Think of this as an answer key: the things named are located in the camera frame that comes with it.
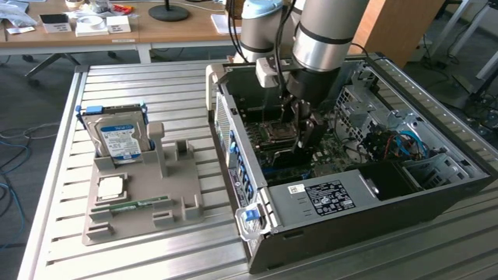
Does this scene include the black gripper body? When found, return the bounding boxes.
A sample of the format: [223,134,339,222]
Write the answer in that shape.
[284,65,344,106]

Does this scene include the green graphics card black cooler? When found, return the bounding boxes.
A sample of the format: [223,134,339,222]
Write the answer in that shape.
[264,142,318,173]

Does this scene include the CPU socket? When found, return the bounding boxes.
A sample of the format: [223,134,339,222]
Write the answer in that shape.
[261,120,299,144]

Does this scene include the green motherboard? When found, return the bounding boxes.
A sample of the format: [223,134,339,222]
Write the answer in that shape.
[237,107,368,187]

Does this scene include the grey power supply unit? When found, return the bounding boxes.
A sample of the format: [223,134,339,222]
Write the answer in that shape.
[267,169,380,228]

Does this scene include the white paper stack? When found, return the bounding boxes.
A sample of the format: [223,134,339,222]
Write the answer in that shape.
[211,13,244,36]

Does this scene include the brown cardboard box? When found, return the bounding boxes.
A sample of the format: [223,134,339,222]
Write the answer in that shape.
[224,0,244,20]

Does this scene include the black open PC case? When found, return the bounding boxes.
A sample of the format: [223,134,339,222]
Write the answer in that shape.
[204,51,498,275]

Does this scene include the metal disk bay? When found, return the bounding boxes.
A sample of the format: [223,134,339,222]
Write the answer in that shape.
[400,151,474,190]

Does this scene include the light wooden office desk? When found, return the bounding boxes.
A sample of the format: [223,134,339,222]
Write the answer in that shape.
[0,0,140,87]
[137,0,354,64]

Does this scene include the black round lamp base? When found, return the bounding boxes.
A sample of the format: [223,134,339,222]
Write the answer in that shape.
[148,0,191,22]

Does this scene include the grey plastic parts rack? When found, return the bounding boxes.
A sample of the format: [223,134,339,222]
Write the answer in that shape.
[80,121,207,247]

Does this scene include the hard disk in blue carrier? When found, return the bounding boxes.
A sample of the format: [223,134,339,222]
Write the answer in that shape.
[76,103,152,166]

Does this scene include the plain white box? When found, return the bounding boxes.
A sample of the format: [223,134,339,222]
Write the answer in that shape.
[105,15,131,34]

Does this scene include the silver CPU chip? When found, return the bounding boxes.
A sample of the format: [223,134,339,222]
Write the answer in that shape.
[96,176,125,201]

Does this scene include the orange small item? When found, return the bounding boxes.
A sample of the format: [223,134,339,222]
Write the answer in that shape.
[111,3,137,16]

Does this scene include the white box with black top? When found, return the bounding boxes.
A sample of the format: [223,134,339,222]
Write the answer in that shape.
[40,13,72,34]

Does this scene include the clear plastic bag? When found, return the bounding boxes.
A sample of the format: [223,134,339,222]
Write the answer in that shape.
[0,1,39,27]

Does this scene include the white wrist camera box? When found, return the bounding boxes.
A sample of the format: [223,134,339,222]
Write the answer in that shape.
[255,57,291,88]

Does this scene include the blue disk wire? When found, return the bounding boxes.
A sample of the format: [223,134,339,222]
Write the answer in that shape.
[391,130,431,160]

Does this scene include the blue floor cable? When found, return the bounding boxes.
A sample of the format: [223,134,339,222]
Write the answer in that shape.
[0,136,30,250]

